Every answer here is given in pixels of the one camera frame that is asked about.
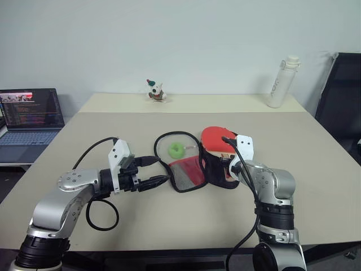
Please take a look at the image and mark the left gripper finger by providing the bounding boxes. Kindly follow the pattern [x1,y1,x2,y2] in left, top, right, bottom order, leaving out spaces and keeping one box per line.
[138,174,170,193]
[132,155,160,168]

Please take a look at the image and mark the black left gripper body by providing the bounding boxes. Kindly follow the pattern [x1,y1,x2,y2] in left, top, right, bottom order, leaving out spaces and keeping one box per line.
[118,163,141,194]

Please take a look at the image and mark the red table tennis paddle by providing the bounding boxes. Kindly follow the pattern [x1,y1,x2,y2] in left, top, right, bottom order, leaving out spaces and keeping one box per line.
[200,125,239,181]

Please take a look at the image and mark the black red paddle case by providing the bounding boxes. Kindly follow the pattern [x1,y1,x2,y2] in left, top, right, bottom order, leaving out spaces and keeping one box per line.
[153,130,241,194]

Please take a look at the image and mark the small white dog figurine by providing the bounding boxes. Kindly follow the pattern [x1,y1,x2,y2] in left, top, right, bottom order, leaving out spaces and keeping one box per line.
[145,78,169,104]

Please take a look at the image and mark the white water bottle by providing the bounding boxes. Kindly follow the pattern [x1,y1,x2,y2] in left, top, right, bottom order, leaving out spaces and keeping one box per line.
[266,54,301,109]

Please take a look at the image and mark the grey side table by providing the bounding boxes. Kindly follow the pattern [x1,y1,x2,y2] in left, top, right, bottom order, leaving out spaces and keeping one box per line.
[0,161,35,172]

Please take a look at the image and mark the open laptop computer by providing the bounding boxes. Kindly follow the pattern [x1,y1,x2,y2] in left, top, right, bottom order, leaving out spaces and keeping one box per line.
[0,88,66,165]

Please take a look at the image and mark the black office chair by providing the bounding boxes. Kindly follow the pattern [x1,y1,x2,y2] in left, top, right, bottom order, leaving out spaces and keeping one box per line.
[314,51,361,166]

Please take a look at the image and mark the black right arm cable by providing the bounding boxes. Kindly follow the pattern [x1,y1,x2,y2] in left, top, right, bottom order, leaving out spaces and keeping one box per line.
[221,135,262,271]

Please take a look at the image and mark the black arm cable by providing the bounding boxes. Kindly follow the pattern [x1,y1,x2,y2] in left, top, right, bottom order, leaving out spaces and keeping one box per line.
[72,137,120,231]
[221,135,262,271]

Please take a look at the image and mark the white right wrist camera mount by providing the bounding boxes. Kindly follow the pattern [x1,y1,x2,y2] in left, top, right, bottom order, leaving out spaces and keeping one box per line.
[228,134,256,181]

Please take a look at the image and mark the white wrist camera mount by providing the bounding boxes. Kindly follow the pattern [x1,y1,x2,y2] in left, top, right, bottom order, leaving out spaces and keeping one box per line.
[228,134,256,181]
[108,139,135,195]

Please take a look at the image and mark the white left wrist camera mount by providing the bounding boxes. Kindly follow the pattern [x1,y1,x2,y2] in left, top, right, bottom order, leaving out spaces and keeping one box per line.
[108,139,135,195]

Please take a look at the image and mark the green round foam ring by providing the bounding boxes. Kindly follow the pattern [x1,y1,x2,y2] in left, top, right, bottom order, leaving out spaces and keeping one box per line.
[167,141,186,159]

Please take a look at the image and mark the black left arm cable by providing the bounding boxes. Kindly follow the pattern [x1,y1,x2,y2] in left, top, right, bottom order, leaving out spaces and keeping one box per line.
[72,137,120,231]

